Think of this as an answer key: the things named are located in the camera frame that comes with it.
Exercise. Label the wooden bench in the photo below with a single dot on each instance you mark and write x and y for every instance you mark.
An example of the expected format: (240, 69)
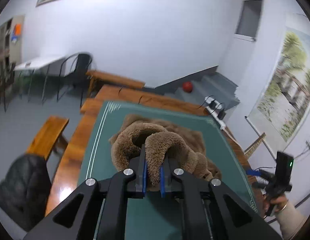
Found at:
(49, 138)
(105, 77)

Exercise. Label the landscape scroll painting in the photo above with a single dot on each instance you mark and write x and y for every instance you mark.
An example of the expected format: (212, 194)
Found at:
(284, 103)

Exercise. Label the black metal chair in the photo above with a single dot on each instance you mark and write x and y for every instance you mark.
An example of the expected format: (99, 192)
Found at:
(77, 77)

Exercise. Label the beige shelf cabinet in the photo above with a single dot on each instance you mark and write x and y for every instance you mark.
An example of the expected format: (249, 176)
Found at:
(10, 52)

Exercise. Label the black power adapter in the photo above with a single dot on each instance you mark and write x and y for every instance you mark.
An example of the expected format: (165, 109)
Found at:
(221, 114)

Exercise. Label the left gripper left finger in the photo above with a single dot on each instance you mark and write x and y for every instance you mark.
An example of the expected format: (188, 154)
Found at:
(137, 187)

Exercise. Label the green table mat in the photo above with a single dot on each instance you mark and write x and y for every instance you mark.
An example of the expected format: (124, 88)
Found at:
(154, 217)

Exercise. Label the brown fleece garment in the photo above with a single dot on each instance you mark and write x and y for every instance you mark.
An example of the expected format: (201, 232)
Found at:
(161, 138)

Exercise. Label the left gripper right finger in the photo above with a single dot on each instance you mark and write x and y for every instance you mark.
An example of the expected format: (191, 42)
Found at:
(169, 187)

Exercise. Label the white folding table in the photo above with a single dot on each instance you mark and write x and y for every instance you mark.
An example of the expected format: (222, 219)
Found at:
(34, 65)

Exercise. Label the far wooden bench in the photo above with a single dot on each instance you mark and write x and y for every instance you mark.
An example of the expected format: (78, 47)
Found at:
(105, 77)

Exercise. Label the right forearm beige sleeve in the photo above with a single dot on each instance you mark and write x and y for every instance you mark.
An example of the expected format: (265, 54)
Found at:
(290, 220)

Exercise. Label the red ball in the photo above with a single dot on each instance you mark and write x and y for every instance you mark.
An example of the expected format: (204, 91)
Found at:
(187, 87)

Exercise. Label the black jacket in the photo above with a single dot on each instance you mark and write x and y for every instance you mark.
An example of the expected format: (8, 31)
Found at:
(25, 190)

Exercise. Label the grey door window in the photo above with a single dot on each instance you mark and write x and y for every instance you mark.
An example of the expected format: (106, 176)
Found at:
(249, 20)

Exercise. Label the wooden stick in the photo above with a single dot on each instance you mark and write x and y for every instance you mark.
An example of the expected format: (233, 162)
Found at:
(251, 149)

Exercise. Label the white power strip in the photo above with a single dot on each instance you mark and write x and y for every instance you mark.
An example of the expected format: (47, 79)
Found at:
(213, 107)

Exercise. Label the person's right hand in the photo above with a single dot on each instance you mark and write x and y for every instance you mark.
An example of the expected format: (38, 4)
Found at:
(279, 203)

